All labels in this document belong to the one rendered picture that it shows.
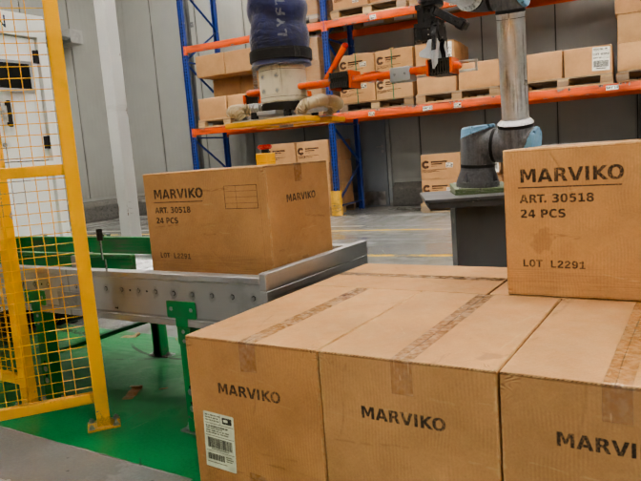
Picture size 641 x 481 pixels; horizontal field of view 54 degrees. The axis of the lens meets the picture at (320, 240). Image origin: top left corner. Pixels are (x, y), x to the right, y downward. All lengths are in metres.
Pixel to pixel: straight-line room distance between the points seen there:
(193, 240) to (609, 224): 1.44
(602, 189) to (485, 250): 1.19
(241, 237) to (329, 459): 1.01
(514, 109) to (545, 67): 6.51
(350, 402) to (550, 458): 0.42
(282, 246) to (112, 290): 0.71
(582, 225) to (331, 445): 0.85
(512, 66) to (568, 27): 7.89
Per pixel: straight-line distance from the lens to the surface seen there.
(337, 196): 9.97
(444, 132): 10.84
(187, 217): 2.41
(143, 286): 2.41
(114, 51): 5.46
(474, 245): 2.85
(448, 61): 2.06
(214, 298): 2.18
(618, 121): 10.47
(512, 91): 2.76
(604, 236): 1.76
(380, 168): 11.14
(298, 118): 2.15
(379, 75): 2.14
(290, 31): 2.28
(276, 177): 2.20
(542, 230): 1.78
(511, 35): 2.74
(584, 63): 9.24
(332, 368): 1.40
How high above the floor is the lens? 0.97
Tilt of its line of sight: 8 degrees down
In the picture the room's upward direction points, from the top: 4 degrees counter-clockwise
